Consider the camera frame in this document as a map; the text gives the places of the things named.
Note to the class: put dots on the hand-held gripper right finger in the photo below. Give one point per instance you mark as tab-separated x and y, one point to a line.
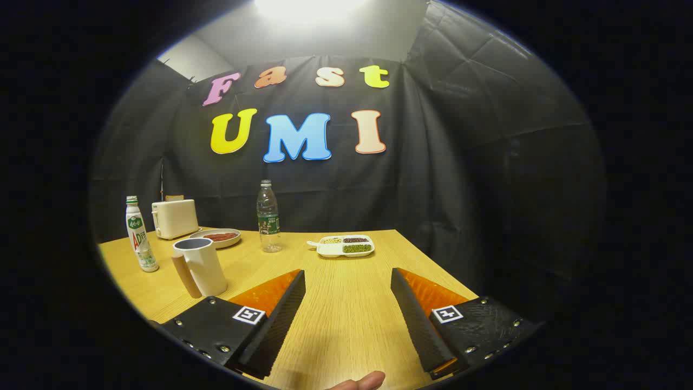
414	319

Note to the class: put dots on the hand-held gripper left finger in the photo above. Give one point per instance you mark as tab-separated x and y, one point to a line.
281	319

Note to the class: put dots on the white juice bottle green label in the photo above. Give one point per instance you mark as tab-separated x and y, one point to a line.
142	244

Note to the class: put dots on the clear plastic water bottle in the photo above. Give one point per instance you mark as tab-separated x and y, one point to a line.
268	222

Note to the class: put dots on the wooden table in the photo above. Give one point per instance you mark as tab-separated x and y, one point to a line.
346	303

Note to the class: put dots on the white divided tray with beans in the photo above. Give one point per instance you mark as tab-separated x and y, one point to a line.
331	249

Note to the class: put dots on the round white plate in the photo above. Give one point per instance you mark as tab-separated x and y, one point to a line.
230	242

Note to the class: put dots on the red sausage slices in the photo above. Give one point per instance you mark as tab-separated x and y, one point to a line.
221	236

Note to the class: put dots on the black backdrop cloth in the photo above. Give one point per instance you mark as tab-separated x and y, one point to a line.
433	189

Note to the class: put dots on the cream toaster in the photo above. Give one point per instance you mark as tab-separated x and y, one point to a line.
176	219

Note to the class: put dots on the toast slice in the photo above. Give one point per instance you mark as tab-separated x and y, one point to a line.
174	198

